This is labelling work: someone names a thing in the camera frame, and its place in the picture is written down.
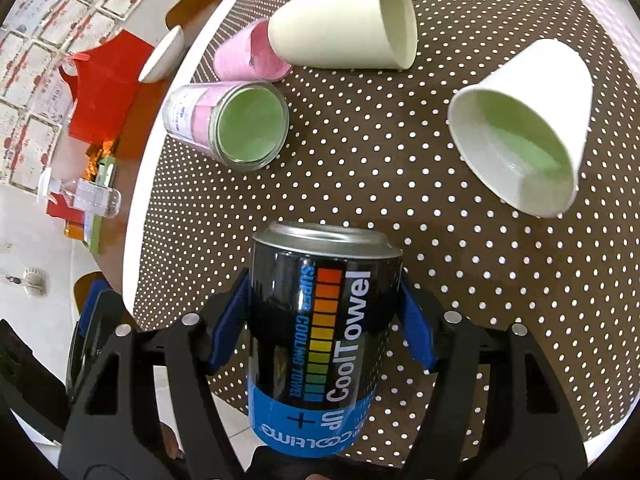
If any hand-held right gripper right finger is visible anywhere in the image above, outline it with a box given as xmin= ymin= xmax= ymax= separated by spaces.
xmin=395 ymin=272 xmax=592 ymax=480

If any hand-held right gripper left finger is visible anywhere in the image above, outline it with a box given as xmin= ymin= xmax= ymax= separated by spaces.
xmin=60 ymin=267 xmax=251 ymax=480

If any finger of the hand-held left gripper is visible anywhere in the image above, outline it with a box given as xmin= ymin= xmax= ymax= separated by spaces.
xmin=67 ymin=279 xmax=132 ymax=386

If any black and blue can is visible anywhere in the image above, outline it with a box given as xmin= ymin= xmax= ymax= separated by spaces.
xmin=246 ymin=221 xmax=405 ymax=457

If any clear cup pink sleeve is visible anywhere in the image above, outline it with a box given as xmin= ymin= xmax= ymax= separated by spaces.
xmin=164 ymin=80 xmax=291 ymax=173

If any white cup green inside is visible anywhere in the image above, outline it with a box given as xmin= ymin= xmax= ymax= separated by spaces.
xmin=447 ymin=39 xmax=595 ymax=219

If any cream white cup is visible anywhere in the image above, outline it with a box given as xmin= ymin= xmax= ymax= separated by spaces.
xmin=267 ymin=0 xmax=418 ymax=72

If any brown round stool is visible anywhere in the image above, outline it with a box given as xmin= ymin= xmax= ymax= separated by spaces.
xmin=74 ymin=271 xmax=108 ymax=312

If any green box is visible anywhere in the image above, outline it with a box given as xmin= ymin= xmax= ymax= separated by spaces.
xmin=82 ymin=152 xmax=121 ymax=255

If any clear pump bottle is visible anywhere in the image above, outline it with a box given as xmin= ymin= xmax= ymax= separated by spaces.
xmin=37 ymin=169 xmax=123 ymax=220

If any brown wooden side table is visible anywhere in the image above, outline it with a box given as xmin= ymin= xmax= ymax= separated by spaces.
xmin=75 ymin=75 xmax=177 ymax=272

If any brown polka dot tablecloth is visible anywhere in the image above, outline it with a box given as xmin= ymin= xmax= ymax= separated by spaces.
xmin=132 ymin=0 xmax=640 ymax=461

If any white bowl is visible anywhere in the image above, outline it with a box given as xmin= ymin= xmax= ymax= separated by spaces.
xmin=138 ymin=25 xmax=185 ymax=84

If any wall of framed certificates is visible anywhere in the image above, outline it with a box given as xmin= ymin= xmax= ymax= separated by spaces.
xmin=0 ymin=0 xmax=151 ymax=192

